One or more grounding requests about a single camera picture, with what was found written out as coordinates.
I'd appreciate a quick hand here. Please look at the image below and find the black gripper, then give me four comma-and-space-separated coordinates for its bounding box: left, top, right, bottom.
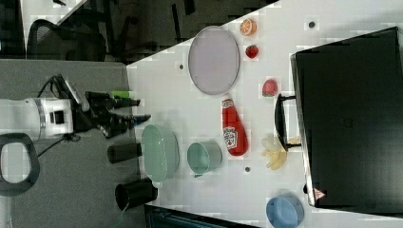
72, 91, 151, 139

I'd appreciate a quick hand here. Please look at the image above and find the red ketchup bottle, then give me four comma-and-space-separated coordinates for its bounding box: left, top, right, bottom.
221, 95, 248, 157

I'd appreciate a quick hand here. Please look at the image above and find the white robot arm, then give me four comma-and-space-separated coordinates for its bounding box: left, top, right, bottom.
1, 91, 151, 197

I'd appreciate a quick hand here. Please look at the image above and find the lower black cylinder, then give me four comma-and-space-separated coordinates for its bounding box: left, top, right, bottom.
115, 178, 158, 211

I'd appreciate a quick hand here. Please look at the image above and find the black office chair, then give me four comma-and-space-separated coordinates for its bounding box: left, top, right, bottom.
26, 0, 157, 64

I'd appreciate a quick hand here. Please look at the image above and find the green mug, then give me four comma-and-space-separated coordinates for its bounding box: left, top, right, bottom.
187, 141, 222, 178

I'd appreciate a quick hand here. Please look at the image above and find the grey round plate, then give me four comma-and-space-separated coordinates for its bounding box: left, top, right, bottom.
188, 26, 240, 95

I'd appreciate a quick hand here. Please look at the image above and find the small red strawberry toy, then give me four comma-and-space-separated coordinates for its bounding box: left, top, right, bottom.
245, 45, 259, 59

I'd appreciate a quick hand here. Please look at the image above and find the pink strawberry toy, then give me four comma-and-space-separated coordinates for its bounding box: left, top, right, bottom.
262, 79, 278, 97

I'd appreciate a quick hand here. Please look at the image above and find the orange slice toy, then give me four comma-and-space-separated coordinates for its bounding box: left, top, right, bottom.
240, 18, 258, 36

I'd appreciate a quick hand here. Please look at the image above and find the yellow banana peel toy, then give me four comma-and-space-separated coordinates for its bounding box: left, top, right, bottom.
261, 134, 287, 170

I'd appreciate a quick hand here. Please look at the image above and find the blue cup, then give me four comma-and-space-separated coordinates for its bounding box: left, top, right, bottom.
266, 197, 304, 228

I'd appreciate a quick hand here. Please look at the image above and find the black oven box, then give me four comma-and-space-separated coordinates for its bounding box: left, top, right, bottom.
291, 27, 403, 217

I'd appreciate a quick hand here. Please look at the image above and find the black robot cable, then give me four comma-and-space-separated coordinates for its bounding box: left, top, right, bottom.
36, 74, 82, 159

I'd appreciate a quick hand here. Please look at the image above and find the black oven door handle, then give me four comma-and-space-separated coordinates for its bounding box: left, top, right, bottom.
275, 94, 301, 150

